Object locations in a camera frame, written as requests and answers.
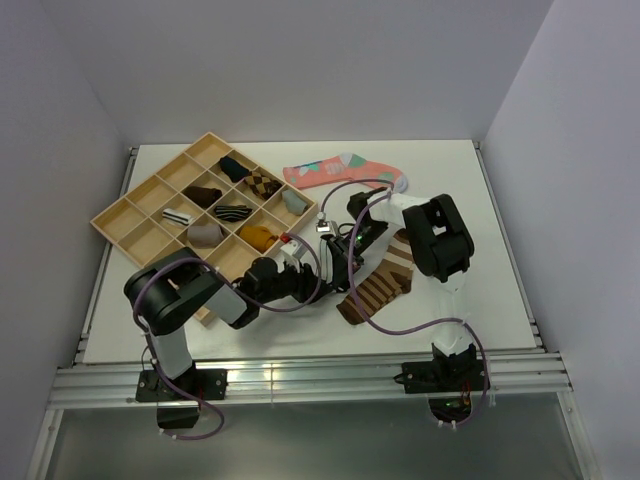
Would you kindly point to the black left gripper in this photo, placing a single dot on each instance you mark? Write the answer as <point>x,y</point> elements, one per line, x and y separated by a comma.
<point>306,281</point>

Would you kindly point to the dark navy rolled sock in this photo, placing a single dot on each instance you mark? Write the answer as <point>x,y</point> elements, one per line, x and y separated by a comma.
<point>235,171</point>

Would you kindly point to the black striped rolled sock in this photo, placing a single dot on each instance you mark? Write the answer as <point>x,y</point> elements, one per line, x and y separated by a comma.
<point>232,213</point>

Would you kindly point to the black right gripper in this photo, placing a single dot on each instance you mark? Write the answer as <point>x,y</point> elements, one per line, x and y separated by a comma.
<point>340,252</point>

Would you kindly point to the white black rolled sock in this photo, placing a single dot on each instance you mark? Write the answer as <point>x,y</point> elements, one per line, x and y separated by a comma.
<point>177,217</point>

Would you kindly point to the dark brown rolled sock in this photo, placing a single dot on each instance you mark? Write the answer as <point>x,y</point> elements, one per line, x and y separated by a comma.
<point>204,197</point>

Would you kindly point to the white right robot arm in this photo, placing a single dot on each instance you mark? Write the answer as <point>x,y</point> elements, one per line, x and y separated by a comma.
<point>432,238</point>

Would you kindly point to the brown argyle rolled sock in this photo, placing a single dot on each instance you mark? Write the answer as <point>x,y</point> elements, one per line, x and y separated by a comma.
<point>262,185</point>

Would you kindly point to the mustard rolled sock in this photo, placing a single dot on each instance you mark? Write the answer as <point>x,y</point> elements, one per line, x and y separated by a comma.
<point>258,237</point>

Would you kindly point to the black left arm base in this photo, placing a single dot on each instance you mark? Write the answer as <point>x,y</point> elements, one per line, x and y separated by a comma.
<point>206,384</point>

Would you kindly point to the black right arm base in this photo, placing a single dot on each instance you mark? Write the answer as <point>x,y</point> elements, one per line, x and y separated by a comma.
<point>458,376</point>

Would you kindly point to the pink patterned sock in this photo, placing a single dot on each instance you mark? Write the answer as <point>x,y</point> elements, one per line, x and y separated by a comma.
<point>342,168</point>

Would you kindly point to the brown striped sock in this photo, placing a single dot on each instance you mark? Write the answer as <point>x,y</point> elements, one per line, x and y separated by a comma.
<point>391,278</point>

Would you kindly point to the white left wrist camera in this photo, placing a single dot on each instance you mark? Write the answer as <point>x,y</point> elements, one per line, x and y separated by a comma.
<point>293,250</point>

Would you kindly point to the beige grey rolled sock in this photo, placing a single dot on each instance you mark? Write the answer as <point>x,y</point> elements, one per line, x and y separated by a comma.
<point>205,236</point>

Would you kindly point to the aluminium front rail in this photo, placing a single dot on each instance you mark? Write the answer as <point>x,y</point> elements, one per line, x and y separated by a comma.
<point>303,380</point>

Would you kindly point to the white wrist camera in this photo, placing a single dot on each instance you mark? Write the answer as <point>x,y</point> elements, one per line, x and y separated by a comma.
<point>293,250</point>
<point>323,225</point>

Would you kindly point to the wooden compartment tray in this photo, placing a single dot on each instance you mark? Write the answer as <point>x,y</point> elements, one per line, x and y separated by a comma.
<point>134,225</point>

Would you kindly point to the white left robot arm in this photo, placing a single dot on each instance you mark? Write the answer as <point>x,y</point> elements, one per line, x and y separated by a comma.
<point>166,294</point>

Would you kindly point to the white black striped sock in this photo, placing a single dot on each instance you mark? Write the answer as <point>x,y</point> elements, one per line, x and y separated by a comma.
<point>326,260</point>

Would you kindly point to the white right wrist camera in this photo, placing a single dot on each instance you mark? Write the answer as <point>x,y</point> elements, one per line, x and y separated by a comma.
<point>323,225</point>

